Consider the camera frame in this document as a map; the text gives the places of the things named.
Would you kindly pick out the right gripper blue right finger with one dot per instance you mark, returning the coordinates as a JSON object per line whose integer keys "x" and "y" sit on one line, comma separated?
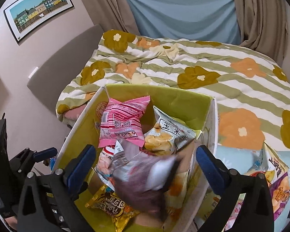
{"x": 212, "y": 168}

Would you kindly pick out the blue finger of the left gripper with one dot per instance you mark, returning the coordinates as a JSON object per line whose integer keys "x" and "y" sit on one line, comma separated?
{"x": 45, "y": 154}

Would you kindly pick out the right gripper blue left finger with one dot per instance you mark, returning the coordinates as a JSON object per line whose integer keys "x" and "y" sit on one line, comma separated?
{"x": 78, "y": 168}

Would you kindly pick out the orange fries snack bag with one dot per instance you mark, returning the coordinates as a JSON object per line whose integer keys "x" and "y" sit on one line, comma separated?
{"x": 276, "y": 174}

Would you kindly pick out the purple snack bag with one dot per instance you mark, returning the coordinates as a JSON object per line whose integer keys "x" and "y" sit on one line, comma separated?
{"x": 141, "y": 180}

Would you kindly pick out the daisy print blue tablecloth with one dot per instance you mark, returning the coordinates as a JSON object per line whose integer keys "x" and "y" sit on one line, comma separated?
{"x": 241, "y": 160}

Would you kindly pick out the gold snack packet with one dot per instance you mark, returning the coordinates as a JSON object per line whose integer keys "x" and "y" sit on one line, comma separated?
{"x": 120, "y": 212}

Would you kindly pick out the grey corn snack bag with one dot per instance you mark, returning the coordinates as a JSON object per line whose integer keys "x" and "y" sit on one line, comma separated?
{"x": 167, "y": 136}

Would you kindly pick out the pink striped snack bag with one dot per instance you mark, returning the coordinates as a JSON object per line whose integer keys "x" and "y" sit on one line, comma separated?
{"x": 121, "y": 120}

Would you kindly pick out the green yellow cardboard box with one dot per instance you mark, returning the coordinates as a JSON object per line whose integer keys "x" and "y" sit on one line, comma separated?
{"x": 196, "y": 111}

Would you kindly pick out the floral striped duvet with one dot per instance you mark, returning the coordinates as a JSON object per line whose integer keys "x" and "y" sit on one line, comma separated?
{"x": 252, "y": 91}

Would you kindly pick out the grey padded headboard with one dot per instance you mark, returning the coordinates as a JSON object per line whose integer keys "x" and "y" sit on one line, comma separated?
{"x": 56, "y": 73}

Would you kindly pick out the framed houses picture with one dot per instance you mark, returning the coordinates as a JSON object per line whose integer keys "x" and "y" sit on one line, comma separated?
{"x": 24, "y": 16}

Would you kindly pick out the blue hanging cloth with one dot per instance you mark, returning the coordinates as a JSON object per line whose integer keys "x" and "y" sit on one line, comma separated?
{"x": 206, "y": 20}

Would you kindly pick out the right beige curtain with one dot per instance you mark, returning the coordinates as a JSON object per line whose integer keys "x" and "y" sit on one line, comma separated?
{"x": 263, "y": 26}

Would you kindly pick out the beige curtain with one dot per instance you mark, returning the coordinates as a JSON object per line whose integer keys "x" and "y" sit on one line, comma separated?
{"x": 263, "y": 26}
{"x": 112, "y": 14}

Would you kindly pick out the left beige curtain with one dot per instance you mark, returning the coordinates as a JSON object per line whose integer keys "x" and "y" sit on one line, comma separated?
{"x": 112, "y": 14}

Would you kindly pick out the white wall switch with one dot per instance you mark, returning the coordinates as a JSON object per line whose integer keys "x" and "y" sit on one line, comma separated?
{"x": 33, "y": 72}

